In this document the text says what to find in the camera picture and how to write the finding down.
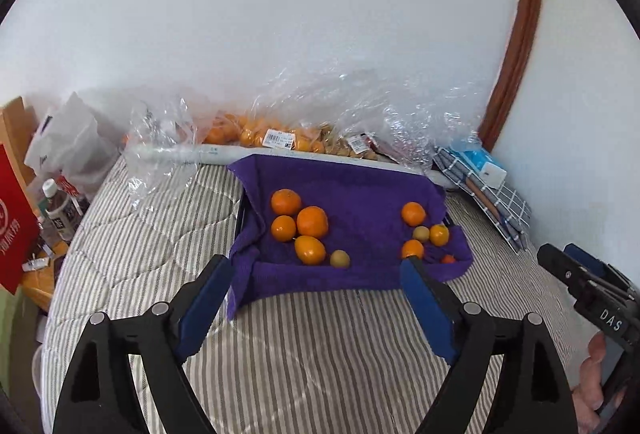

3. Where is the small clear plastic bag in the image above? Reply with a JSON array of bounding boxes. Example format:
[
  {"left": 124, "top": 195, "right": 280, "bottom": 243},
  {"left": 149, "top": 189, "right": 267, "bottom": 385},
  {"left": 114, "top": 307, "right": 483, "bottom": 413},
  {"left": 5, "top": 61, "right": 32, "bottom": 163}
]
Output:
[{"left": 122, "top": 96, "right": 221, "bottom": 205}]

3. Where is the dark label drink bottle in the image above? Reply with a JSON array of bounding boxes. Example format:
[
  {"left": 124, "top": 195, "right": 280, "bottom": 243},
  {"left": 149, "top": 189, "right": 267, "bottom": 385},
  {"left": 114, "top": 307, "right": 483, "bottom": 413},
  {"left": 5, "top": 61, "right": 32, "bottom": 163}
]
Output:
[{"left": 42, "top": 179, "right": 82, "bottom": 242}]

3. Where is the brown cardboard box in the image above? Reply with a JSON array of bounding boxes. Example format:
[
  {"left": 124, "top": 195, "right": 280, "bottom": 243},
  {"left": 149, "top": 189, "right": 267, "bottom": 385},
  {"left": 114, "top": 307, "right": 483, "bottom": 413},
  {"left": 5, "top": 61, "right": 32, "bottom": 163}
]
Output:
[{"left": 0, "top": 96, "right": 42, "bottom": 215}]

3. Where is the purple towel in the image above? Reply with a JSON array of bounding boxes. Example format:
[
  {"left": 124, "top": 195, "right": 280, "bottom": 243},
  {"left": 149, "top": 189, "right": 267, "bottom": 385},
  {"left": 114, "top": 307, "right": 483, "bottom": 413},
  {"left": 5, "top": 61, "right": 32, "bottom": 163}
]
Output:
[{"left": 226, "top": 154, "right": 474, "bottom": 321}]

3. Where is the large orange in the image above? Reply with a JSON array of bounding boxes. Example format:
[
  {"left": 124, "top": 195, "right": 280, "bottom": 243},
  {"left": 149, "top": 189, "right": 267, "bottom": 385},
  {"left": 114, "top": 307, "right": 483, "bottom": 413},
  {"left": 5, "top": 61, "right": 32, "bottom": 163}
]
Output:
[{"left": 296, "top": 206, "right": 329, "bottom": 238}]

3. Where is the red paper bag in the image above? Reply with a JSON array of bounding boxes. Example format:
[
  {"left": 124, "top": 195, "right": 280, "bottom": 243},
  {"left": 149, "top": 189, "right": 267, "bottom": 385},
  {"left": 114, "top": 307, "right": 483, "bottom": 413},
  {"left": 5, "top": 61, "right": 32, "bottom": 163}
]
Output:
[{"left": 0, "top": 141, "right": 42, "bottom": 296}]

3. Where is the blue and white packet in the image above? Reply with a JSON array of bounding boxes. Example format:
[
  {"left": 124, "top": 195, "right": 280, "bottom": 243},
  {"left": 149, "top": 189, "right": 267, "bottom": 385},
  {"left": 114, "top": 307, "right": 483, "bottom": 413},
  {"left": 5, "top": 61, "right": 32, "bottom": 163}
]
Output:
[{"left": 449, "top": 141, "right": 508, "bottom": 189}]

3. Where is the oval yellow-orange citrus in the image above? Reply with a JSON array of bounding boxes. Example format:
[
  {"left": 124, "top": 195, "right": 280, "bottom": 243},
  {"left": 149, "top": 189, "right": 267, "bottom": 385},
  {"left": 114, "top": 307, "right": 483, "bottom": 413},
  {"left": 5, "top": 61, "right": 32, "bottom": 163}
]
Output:
[{"left": 294, "top": 236, "right": 327, "bottom": 265}]

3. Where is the large clear plastic bag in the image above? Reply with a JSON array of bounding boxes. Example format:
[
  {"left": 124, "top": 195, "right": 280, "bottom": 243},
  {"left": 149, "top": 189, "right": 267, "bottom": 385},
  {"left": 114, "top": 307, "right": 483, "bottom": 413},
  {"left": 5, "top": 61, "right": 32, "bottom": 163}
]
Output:
[{"left": 250, "top": 68, "right": 487, "bottom": 175}]

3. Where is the checkered cloth stack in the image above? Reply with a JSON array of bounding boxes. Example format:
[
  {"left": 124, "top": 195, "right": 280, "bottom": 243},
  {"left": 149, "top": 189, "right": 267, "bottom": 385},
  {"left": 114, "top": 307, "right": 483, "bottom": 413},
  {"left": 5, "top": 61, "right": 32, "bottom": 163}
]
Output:
[{"left": 433, "top": 146, "right": 534, "bottom": 251}]

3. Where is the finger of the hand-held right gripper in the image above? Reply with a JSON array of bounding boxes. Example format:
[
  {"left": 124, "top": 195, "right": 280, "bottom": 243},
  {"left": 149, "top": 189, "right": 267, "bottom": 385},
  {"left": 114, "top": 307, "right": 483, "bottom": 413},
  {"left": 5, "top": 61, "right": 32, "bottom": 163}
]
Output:
[
  {"left": 564, "top": 243, "right": 640, "bottom": 302},
  {"left": 537, "top": 243, "right": 640, "bottom": 351}
]

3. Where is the brown wooden door frame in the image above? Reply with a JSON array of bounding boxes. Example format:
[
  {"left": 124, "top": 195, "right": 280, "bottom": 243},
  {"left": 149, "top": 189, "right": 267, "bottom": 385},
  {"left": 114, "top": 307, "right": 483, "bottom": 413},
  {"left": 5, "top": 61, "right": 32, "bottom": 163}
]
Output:
[{"left": 476, "top": 0, "right": 546, "bottom": 151}]

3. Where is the white roll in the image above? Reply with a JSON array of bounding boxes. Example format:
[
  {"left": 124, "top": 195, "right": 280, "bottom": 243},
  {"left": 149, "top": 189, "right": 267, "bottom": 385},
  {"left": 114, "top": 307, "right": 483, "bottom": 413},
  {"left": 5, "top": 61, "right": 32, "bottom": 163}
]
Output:
[{"left": 125, "top": 143, "right": 251, "bottom": 165}]

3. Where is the red label bottle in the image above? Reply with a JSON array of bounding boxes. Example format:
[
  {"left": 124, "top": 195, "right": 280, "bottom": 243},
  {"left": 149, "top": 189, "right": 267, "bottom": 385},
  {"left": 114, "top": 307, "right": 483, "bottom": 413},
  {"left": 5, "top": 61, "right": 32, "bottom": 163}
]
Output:
[{"left": 55, "top": 174, "right": 92, "bottom": 217}]

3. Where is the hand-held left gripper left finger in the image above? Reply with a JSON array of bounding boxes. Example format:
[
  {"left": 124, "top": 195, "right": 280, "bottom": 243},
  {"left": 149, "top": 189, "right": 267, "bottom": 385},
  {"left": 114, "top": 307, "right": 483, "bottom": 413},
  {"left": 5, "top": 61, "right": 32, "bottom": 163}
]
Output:
[{"left": 52, "top": 254, "right": 235, "bottom": 434}]

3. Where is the person's right hand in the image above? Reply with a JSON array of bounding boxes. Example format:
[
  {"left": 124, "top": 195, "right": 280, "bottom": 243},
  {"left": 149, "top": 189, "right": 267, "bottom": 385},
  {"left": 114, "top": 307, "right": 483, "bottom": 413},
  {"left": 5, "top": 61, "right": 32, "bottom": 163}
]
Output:
[{"left": 571, "top": 331, "right": 626, "bottom": 434}]

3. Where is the striped bedspread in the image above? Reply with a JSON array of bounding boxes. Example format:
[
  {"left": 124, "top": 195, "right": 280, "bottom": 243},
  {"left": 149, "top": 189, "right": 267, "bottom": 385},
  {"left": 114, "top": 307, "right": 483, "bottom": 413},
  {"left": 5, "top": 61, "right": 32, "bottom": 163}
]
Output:
[{"left": 40, "top": 154, "right": 591, "bottom": 434}]

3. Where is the white plastic bag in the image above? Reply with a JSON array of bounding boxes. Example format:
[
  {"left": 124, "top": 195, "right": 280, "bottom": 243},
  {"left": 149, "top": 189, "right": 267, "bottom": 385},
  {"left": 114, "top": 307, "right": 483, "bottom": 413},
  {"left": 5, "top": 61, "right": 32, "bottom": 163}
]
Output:
[{"left": 24, "top": 91, "right": 120, "bottom": 196}]

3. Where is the pack of brown fruits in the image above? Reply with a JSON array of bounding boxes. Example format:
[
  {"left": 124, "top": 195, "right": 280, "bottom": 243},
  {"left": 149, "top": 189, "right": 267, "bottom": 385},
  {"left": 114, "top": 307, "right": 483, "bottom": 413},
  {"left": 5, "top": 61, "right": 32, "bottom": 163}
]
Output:
[{"left": 317, "top": 124, "right": 381, "bottom": 161}]

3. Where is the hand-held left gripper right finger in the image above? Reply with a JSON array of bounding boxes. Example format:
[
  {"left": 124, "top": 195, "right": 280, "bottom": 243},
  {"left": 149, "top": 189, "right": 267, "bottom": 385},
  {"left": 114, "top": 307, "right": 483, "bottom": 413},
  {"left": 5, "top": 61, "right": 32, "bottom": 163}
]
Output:
[{"left": 399, "top": 256, "right": 581, "bottom": 434}]

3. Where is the bag of oranges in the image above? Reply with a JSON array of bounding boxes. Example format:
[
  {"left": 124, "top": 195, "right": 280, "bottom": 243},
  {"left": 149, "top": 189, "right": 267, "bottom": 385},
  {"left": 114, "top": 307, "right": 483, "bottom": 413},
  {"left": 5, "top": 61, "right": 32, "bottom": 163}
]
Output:
[{"left": 206, "top": 113, "right": 326, "bottom": 154}]

